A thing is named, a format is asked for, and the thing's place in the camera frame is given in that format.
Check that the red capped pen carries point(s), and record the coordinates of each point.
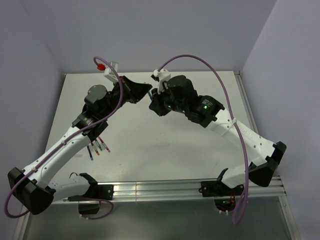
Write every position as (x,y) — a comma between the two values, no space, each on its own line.
(95,149)

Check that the magenta capped pen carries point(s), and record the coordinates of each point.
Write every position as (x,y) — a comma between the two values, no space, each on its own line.
(104,144)

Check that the aluminium side rail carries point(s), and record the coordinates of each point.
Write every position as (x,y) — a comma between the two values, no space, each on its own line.
(247,107)

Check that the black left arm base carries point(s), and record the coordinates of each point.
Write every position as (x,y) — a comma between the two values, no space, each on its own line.
(100,193)

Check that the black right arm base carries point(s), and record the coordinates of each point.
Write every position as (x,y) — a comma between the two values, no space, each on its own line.
(224,197)

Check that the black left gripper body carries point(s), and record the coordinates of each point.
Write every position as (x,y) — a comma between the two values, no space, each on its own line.
(116,97)

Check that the dark blue capped pen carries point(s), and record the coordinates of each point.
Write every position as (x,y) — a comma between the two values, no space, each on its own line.
(90,153)

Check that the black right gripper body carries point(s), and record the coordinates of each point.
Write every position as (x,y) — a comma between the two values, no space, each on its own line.
(165,102)

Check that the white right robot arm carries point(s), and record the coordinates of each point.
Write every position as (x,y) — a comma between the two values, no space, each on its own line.
(213,116)

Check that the aluminium front rail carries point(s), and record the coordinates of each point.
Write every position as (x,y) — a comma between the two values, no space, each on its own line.
(153,191)

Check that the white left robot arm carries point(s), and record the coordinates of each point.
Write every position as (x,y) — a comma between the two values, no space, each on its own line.
(32,185)

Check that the light blue pen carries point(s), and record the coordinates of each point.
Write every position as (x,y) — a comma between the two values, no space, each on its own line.
(150,95)

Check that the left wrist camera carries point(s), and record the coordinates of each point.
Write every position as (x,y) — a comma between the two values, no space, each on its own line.
(109,73)

